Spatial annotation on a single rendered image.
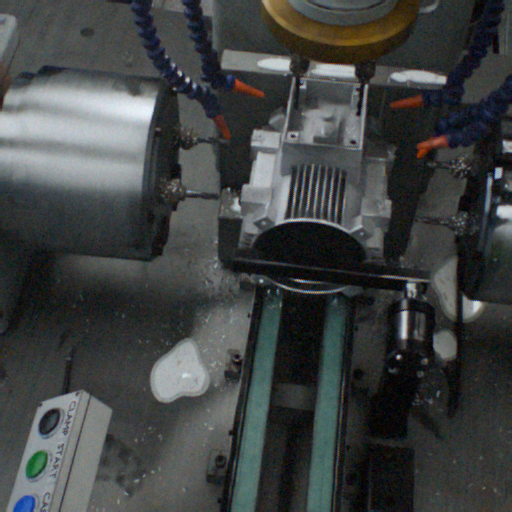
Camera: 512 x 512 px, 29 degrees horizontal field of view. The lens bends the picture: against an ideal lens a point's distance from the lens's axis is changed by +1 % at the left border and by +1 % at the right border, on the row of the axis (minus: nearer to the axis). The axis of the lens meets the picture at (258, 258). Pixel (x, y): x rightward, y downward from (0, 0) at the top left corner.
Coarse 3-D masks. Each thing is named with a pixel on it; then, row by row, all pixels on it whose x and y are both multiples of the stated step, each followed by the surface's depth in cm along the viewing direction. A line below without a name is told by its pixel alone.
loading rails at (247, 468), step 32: (256, 288) 135; (256, 320) 132; (352, 320) 132; (256, 352) 130; (320, 352) 136; (352, 352) 129; (256, 384) 127; (288, 384) 135; (320, 384) 127; (352, 384) 128; (256, 416) 124; (288, 416) 135; (320, 416) 124; (256, 448) 121; (320, 448) 121; (224, 480) 118; (256, 480) 119; (320, 480) 119; (352, 480) 129
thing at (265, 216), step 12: (276, 120) 133; (372, 120) 132; (372, 132) 132; (264, 216) 122; (276, 216) 123; (360, 216) 122; (264, 228) 123; (360, 228) 121; (372, 228) 122; (360, 240) 123; (252, 276) 132; (348, 288) 131; (360, 288) 131
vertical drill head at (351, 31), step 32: (288, 0) 108; (320, 0) 106; (352, 0) 106; (384, 0) 106; (416, 0) 109; (288, 32) 107; (320, 32) 106; (352, 32) 106; (384, 32) 106; (352, 64) 109
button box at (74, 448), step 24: (48, 408) 108; (72, 408) 105; (96, 408) 107; (72, 432) 104; (96, 432) 106; (24, 456) 106; (48, 456) 103; (72, 456) 103; (96, 456) 105; (24, 480) 104; (48, 480) 101; (72, 480) 102; (48, 504) 99; (72, 504) 101
